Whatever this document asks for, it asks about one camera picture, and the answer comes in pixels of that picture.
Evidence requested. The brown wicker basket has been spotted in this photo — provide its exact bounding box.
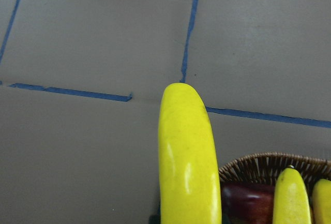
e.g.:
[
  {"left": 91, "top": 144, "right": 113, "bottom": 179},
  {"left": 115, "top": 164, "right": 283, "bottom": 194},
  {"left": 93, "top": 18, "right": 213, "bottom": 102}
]
[{"left": 219, "top": 152, "right": 330, "bottom": 188}]

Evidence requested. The yellow banana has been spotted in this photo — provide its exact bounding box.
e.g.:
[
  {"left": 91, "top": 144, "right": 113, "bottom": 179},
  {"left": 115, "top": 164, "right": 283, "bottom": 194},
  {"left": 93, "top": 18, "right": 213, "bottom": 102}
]
[
  {"left": 312, "top": 179, "right": 330, "bottom": 224},
  {"left": 158, "top": 83, "right": 222, "bottom": 223},
  {"left": 272, "top": 166, "right": 312, "bottom": 224}
]

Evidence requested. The dark purple plum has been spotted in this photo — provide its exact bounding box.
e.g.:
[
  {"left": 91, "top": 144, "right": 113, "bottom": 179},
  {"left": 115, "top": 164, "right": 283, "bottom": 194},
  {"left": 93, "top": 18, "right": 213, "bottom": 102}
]
[{"left": 221, "top": 182, "right": 275, "bottom": 223}]

